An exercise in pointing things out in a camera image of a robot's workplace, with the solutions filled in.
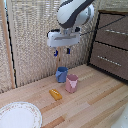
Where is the orange block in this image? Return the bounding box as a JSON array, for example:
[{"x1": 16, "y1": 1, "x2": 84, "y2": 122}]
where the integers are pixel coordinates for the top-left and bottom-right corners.
[{"x1": 48, "y1": 88, "x2": 63, "y2": 102}]

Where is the white patterned plate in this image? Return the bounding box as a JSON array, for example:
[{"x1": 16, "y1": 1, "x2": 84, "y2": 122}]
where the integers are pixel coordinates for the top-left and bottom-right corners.
[{"x1": 0, "y1": 101, "x2": 43, "y2": 128}]

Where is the wooden vertical post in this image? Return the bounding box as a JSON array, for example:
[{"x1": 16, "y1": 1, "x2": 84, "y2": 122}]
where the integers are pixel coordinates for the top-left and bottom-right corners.
[{"x1": 0, "y1": 0, "x2": 17, "y2": 90}]

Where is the pink mug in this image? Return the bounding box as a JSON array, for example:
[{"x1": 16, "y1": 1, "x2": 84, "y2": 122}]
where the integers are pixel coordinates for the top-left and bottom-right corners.
[{"x1": 64, "y1": 73, "x2": 79, "y2": 94}]

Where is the silver top drawer handle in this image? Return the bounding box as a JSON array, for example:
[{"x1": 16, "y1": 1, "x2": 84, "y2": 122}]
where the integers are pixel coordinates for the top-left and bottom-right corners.
[{"x1": 104, "y1": 28, "x2": 128, "y2": 36}]

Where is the blue mug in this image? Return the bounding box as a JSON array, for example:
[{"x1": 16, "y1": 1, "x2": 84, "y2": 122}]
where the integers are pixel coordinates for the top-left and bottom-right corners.
[{"x1": 55, "y1": 66, "x2": 69, "y2": 84}]

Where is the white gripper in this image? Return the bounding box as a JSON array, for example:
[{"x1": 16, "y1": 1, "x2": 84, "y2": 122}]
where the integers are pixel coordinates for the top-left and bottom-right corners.
[{"x1": 46, "y1": 28, "x2": 82, "y2": 57}]

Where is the silver bottom drawer handle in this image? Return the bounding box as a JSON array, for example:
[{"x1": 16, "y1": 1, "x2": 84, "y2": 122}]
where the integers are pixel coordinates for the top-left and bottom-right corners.
[{"x1": 96, "y1": 55, "x2": 123, "y2": 68}]

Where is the dark brown drawer cabinet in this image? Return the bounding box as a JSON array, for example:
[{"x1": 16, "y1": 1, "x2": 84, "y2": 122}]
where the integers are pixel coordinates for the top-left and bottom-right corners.
[{"x1": 87, "y1": 9, "x2": 128, "y2": 82}]

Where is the woven bamboo screen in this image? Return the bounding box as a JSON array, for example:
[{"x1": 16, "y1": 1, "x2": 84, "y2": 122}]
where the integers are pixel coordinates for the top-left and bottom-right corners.
[{"x1": 6, "y1": 0, "x2": 101, "y2": 88}]

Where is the silver drawer handle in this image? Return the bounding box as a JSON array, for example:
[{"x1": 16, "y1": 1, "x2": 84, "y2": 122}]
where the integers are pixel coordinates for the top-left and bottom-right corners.
[
  {"x1": 96, "y1": 55, "x2": 123, "y2": 68},
  {"x1": 104, "y1": 28, "x2": 128, "y2": 36}
]

